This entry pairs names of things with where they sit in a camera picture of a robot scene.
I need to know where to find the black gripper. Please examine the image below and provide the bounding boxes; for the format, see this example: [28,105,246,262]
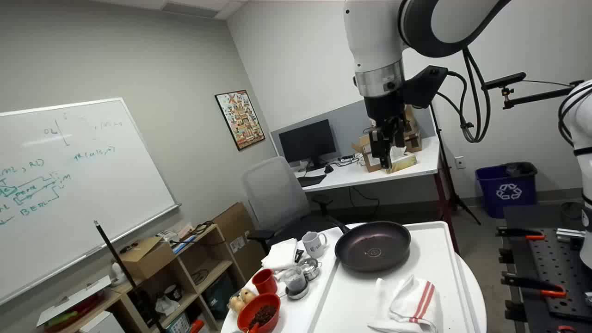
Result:
[363,90,411,171]

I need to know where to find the white towel with red stripes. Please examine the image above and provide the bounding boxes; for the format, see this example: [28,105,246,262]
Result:
[368,273,446,333]

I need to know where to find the black frying pan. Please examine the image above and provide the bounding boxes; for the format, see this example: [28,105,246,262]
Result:
[326,214,413,275]

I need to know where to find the large white tray board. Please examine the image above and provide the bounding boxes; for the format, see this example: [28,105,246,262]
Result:
[306,219,483,333]

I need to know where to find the wooden desk organizer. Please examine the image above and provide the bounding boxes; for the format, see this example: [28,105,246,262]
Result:
[354,103,424,173]

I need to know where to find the white office desk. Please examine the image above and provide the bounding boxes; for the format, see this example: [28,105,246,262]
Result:
[294,134,446,223]

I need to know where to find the black tripod stand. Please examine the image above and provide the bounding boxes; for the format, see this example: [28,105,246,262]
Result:
[426,103,483,227]

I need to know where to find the black computer monitor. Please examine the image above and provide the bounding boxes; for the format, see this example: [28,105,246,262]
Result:
[276,116,339,171]

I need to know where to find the black keyboard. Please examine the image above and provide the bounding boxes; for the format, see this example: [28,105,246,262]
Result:
[296,173,330,188]

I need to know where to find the white mug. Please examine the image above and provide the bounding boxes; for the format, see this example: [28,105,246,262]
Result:
[300,229,330,258]

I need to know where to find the grey office chair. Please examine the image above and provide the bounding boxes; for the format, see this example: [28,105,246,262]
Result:
[241,155,339,249]

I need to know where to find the blue recycling bin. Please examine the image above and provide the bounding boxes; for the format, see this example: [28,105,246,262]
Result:
[474,160,539,217]

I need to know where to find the crumpled white napkin cloth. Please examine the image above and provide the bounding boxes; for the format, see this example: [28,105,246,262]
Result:
[259,236,302,273]

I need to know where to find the framed colourful poster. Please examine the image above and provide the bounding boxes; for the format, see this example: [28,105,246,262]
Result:
[213,88,269,151]

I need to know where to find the glass jars with dark lids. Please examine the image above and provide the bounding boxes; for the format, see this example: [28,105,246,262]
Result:
[280,254,322,301]

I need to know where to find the red cup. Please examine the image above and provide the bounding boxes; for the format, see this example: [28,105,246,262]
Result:
[250,266,280,295]

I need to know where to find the round white table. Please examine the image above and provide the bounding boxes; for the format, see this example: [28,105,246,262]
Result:
[219,219,489,333]

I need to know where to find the black perforated workbench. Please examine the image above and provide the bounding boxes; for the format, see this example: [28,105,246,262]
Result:
[496,201,592,333]

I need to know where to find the pale eggs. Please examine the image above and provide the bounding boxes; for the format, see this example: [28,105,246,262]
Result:
[228,286,257,312]

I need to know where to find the red bowl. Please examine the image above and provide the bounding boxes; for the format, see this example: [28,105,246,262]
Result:
[235,291,283,333]

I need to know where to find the wooden shelf unit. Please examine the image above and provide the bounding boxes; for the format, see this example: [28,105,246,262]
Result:
[35,221,248,333]

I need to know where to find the small cardboard box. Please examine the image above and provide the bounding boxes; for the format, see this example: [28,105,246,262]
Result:
[119,234,176,282]

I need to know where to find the thin black pole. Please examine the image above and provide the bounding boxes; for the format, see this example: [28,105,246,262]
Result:
[93,217,163,333]

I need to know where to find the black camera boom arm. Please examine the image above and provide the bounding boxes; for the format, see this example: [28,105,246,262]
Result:
[479,69,585,110]

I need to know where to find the black clamp with orange handle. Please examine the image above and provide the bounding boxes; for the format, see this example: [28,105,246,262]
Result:
[496,225,548,241]
[500,269,568,301]

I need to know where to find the wall whiteboard with writing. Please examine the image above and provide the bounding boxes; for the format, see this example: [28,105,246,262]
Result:
[0,95,182,306]

